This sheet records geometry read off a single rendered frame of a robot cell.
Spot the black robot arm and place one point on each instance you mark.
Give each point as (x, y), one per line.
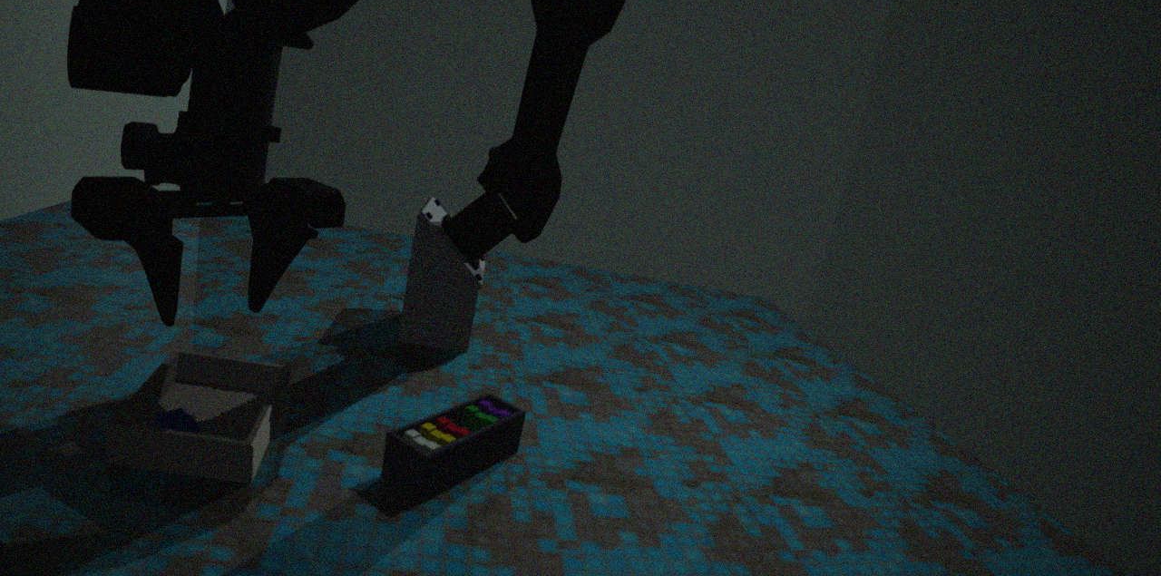
(149, 47)

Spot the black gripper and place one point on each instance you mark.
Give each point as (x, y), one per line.
(224, 160)

